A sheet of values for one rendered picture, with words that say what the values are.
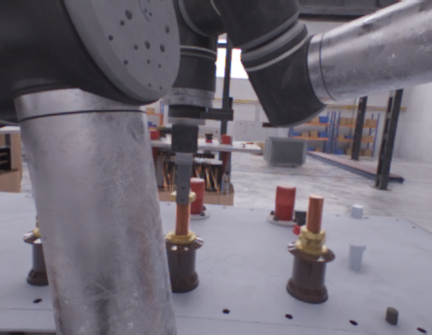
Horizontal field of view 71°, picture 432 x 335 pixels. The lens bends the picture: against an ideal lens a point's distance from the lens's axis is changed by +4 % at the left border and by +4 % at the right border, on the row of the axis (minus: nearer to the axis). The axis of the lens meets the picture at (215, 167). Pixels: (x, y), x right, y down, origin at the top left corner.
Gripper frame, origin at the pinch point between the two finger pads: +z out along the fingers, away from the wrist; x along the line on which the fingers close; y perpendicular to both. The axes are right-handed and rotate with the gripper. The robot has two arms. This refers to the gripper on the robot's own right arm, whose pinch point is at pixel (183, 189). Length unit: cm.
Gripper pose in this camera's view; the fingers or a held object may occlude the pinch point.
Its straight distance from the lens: 60.3
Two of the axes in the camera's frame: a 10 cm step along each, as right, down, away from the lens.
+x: 0.6, 1.5, -9.9
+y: -10.0, -0.5, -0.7
